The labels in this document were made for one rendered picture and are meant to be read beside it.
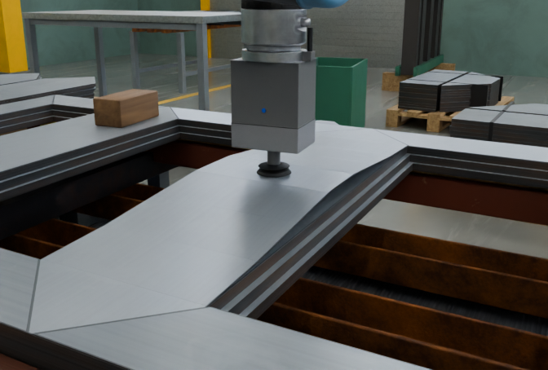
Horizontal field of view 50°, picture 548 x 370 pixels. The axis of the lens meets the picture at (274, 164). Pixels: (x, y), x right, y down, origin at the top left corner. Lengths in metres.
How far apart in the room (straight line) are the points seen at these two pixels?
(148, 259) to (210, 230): 0.08
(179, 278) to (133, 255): 0.07
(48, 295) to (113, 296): 0.05
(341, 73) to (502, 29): 4.70
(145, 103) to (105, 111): 0.08
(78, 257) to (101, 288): 0.07
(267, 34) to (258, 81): 0.06
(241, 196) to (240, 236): 0.09
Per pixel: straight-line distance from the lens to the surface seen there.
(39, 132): 1.10
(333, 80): 4.29
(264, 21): 0.66
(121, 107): 1.08
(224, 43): 10.26
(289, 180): 0.70
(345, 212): 0.70
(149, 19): 3.73
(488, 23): 8.72
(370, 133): 1.03
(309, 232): 0.62
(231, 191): 0.67
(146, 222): 0.62
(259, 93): 0.68
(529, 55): 8.68
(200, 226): 0.60
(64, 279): 0.54
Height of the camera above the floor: 1.08
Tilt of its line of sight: 16 degrees down
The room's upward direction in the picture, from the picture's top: straight up
